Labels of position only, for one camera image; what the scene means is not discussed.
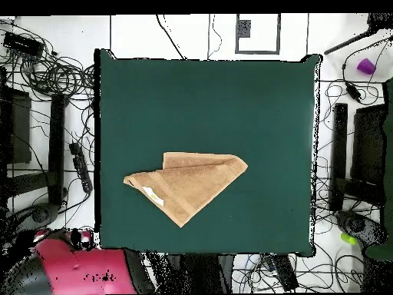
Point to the black power adapter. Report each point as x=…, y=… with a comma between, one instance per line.
x=353, y=91

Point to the purple cup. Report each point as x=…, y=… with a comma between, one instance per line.
x=366, y=66

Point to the tan towel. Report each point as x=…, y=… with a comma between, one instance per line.
x=190, y=184

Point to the black hub box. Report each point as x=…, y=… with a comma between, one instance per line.
x=23, y=44

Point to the dark grey curved device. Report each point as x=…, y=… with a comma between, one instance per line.
x=40, y=214
x=357, y=226

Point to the dark grey square plate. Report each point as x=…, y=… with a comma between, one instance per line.
x=244, y=29

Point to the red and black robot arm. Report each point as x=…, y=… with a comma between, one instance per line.
x=86, y=267

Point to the black flat panel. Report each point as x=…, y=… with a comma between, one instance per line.
x=368, y=144
x=17, y=129

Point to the grey square frame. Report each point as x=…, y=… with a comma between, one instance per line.
x=236, y=46

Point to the dark green draped fabric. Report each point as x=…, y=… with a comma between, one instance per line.
x=389, y=153

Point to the lime green object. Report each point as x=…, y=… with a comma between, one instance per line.
x=348, y=238

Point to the black rod stand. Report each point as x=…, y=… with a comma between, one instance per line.
x=347, y=43

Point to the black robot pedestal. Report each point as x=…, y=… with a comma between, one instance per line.
x=196, y=273

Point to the dark green table cloth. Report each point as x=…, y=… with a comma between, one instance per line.
x=261, y=107

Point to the black floor stand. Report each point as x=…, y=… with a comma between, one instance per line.
x=56, y=147
x=339, y=153

